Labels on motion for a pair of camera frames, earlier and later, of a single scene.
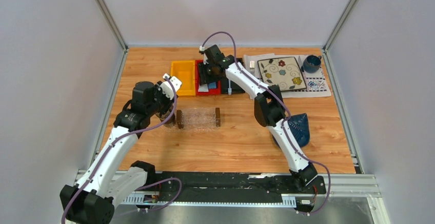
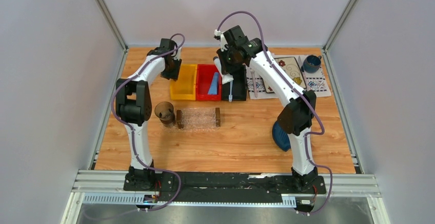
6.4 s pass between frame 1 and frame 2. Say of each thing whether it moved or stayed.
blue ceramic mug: stayed
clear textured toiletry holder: stayed
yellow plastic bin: stayed
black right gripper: moved
